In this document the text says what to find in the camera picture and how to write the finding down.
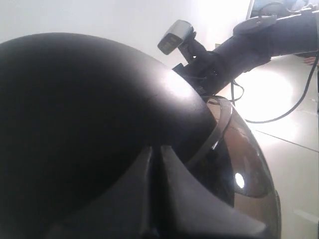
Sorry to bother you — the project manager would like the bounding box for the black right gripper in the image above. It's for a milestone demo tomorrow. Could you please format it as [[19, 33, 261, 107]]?
[[172, 37, 227, 96]]

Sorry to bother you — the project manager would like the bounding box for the black cable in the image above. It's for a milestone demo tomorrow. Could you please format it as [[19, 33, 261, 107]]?
[[230, 49, 319, 124]]

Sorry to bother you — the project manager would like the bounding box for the black helmet with visor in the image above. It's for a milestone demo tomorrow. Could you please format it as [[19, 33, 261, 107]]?
[[0, 33, 282, 239]]

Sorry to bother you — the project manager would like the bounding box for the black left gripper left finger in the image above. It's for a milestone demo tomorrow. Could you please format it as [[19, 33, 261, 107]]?
[[46, 147, 153, 239]]

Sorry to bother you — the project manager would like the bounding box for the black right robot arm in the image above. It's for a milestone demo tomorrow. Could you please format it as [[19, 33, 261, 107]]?
[[173, 8, 319, 96]]

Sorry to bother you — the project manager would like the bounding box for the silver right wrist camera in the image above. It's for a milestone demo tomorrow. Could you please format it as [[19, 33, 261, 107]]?
[[158, 19, 194, 55]]

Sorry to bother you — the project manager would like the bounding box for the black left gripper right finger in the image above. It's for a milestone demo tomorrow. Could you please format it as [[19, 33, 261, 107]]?
[[160, 146, 267, 239]]

